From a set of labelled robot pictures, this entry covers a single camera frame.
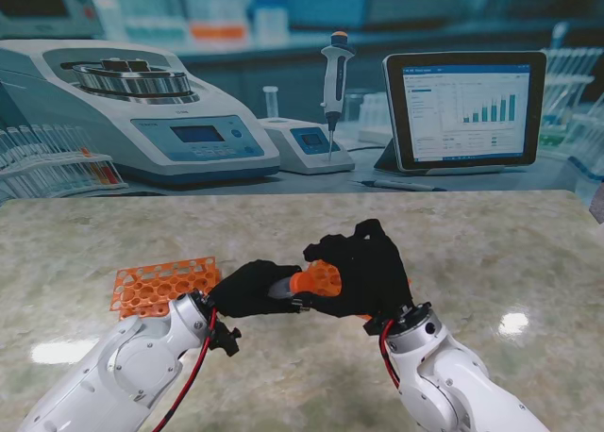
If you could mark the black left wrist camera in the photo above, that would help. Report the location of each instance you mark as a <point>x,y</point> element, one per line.
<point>227,337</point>

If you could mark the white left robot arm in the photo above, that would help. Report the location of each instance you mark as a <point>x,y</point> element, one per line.
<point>108,380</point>

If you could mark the clear plastic test tube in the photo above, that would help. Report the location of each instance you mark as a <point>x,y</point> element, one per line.
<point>280,288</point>

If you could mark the orange test tube rack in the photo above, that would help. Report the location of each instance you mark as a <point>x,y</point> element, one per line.
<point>141,290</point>
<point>325,278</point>

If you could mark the printed laboratory backdrop banner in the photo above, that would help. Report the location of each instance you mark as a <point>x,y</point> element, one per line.
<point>302,73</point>

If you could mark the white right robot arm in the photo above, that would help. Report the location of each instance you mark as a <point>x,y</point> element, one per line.
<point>462,380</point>

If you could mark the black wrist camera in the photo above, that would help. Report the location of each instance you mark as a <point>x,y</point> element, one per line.
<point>227,337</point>
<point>377,326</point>

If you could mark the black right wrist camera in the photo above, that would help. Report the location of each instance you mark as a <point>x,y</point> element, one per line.
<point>377,326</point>

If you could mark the orange tube cap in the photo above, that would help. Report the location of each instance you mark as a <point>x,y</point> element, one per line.
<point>302,282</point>

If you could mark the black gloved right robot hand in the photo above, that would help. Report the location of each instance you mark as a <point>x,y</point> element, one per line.
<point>373,281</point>

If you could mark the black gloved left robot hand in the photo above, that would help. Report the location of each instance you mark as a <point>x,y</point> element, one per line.
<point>250,290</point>

